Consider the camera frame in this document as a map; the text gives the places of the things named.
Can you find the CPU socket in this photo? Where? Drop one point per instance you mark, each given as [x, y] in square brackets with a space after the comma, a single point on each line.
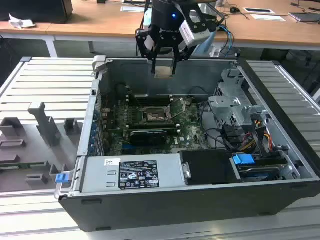
[155, 115]

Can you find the blue expansion slot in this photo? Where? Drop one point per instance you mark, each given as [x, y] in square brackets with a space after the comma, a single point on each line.
[128, 145]

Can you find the black open PC case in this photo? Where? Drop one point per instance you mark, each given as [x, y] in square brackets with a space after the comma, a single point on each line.
[175, 210]

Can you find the black RAM slot bank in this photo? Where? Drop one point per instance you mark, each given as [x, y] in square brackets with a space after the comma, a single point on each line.
[150, 100]
[150, 124]

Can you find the black computer tower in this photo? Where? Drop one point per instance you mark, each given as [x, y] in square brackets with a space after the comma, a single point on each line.
[35, 10]

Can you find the blue case latch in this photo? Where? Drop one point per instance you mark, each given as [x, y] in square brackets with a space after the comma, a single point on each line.
[61, 178]

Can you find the silver CPU plate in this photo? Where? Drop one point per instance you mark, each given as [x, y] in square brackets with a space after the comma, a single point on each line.
[163, 71]

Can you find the black graphics card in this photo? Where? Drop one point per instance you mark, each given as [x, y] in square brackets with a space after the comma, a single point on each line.
[147, 137]

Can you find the green RAM stick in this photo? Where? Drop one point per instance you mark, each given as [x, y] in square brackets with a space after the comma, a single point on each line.
[22, 165]

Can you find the hard disk in blue carrier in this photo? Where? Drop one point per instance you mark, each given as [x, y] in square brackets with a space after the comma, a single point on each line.
[242, 159]

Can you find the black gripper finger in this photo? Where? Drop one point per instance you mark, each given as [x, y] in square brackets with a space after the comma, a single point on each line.
[141, 47]
[181, 53]

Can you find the green motherboard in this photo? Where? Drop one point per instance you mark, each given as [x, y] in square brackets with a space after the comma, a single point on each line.
[190, 132]

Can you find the black computer mouse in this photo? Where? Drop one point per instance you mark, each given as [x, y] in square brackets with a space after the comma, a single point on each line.
[234, 9]

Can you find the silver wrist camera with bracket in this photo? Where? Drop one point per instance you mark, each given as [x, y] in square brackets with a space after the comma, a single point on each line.
[197, 36]

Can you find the small white bracket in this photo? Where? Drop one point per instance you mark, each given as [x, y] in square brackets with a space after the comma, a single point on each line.
[215, 52]

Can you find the silver metal drive cage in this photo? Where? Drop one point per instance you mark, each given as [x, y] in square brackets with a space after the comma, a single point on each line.
[225, 105]

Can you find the grey parts rack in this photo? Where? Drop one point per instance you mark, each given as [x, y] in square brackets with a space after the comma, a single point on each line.
[32, 150]

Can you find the grey laptop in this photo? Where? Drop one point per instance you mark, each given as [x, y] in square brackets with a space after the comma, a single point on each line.
[305, 17]

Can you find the coin cell battery holder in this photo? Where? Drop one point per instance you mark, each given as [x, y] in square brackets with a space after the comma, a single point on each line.
[190, 102]

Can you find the crumpled white paper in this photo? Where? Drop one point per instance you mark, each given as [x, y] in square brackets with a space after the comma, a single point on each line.
[21, 23]

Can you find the long wooden desk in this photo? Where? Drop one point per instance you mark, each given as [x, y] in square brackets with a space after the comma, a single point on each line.
[100, 22]

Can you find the white paper sheet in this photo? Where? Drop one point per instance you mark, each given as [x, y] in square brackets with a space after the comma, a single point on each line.
[268, 17]

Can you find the grey power supply with label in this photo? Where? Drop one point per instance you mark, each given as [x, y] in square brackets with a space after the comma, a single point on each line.
[100, 175]

